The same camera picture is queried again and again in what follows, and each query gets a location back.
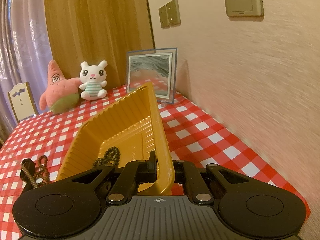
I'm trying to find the long dark bead necklace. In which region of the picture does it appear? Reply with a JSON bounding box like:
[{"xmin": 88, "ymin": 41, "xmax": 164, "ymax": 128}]
[{"xmin": 92, "ymin": 146, "xmax": 121, "ymax": 169}]

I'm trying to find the yellow plastic tray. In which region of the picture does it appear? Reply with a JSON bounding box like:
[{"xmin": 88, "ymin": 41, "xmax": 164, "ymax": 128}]
[{"xmin": 57, "ymin": 82, "xmax": 175, "ymax": 196}]

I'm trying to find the brown bead necklace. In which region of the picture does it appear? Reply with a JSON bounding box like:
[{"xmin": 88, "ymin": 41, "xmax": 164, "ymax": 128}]
[{"xmin": 34, "ymin": 154, "xmax": 51, "ymax": 186}]

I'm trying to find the black strap wristwatch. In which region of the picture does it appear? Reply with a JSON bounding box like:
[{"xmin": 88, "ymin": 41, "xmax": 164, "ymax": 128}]
[{"xmin": 20, "ymin": 158, "xmax": 37, "ymax": 189}]

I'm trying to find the red white checkered tablecloth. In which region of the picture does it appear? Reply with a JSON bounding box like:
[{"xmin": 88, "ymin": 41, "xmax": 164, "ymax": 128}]
[{"xmin": 1, "ymin": 87, "xmax": 310, "ymax": 239}]

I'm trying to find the pink starfish plush toy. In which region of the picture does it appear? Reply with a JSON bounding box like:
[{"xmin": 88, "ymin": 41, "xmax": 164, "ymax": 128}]
[{"xmin": 39, "ymin": 60, "xmax": 81, "ymax": 114}]

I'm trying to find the white bunny plush toy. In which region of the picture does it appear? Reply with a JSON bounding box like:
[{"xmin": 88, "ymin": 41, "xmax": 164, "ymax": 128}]
[{"xmin": 79, "ymin": 60, "xmax": 107, "ymax": 101}]

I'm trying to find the cream wooden chair back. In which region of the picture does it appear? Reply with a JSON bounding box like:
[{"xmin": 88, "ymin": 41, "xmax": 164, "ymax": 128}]
[{"xmin": 8, "ymin": 81, "xmax": 39, "ymax": 123}]

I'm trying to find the sheer lilac curtain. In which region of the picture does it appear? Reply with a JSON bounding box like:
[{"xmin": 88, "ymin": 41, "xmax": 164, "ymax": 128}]
[{"xmin": 1, "ymin": 0, "xmax": 53, "ymax": 141}]

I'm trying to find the wooden door panel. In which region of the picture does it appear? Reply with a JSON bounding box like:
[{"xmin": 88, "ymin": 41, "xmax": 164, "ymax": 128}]
[{"xmin": 44, "ymin": 0, "xmax": 155, "ymax": 89}]

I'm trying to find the glass sand art frame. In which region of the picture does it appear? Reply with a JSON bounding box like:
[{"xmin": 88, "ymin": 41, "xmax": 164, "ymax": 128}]
[{"xmin": 126, "ymin": 48, "xmax": 178, "ymax": 104}]

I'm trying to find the brass double wall switch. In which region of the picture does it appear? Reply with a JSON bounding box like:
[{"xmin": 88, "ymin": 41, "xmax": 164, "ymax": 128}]
[{"xmin": 158, "ymin": 0, "xmax": 181, "ymax": 28}]

